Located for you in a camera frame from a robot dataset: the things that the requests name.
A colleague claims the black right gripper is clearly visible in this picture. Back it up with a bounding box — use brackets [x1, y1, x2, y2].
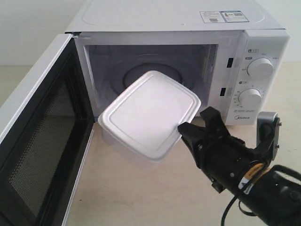
[177, 107, 259, 194]

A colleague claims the white plastic lidded container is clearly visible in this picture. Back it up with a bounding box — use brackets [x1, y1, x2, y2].
[98, 71, 201, 168]

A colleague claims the white microwave door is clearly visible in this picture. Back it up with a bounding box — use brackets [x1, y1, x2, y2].
[0, 34, 94, 226]

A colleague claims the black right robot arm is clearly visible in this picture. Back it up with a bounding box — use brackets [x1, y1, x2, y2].
[177, 107, 301, 226]

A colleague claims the glass microwave turntable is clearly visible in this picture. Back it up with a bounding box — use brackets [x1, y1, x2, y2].
[109, 54, 194, 94]

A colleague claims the white microwave oven body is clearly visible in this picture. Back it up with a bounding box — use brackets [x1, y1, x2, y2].
[66, 0, 290, 125]

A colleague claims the lower white control knob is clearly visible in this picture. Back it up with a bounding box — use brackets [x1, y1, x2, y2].
[238, 89, 261, 110]

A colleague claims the white control knob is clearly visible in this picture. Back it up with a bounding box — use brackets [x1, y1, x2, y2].
[247, 58, 274, 81]
[238, 89, 261, 110]

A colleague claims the upper white control knob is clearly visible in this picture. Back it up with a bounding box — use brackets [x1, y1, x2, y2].
[247, 58, 274, 81]

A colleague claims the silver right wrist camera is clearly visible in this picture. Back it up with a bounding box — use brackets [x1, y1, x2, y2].
[256, 112, 282, 161]

